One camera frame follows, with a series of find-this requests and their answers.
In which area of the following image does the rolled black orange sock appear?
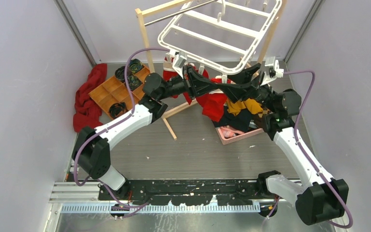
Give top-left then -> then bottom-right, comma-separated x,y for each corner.
108,102 -> 128,119

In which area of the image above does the rolled teal sock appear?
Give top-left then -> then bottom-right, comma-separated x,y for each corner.
128,58 -> 144,74

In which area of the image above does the rolled dark green sock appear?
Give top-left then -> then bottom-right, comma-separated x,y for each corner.
128,75 -> 143,91

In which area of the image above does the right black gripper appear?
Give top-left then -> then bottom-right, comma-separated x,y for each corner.
216,63 -> 277,114

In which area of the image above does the pink sock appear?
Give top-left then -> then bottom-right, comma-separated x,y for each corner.
219,126 -> 244,139

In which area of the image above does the wooden compartment tray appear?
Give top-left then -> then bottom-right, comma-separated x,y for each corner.
89,66 -> 150,119

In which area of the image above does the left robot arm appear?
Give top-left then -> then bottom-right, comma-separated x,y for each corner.
71,64 -> 228,200

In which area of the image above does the red cloth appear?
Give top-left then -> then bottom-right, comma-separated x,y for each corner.
72,63 -> 107,132

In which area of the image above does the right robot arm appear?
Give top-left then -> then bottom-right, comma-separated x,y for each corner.
217,65 -> 353,229

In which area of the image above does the white plastic clip hanger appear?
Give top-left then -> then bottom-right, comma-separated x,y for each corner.
157,0 -> 285,75

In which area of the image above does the wooden drying rack frame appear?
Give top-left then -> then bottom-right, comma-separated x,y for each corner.
135,0 -> 288,142

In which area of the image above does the pink plastic basket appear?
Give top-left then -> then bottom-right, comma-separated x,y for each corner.
216,128 -> 264,145

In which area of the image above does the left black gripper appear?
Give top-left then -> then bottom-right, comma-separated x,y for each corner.
157,65 -> 217,101

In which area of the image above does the red santa sock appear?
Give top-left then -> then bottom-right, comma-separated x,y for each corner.
202,93 -> 228,122
162,54 -> 177,81
196,93 -> 211,108
183,69 -> 209,105

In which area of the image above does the mustard yellow sock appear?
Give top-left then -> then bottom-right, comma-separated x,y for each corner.
226,99 -> 263,116

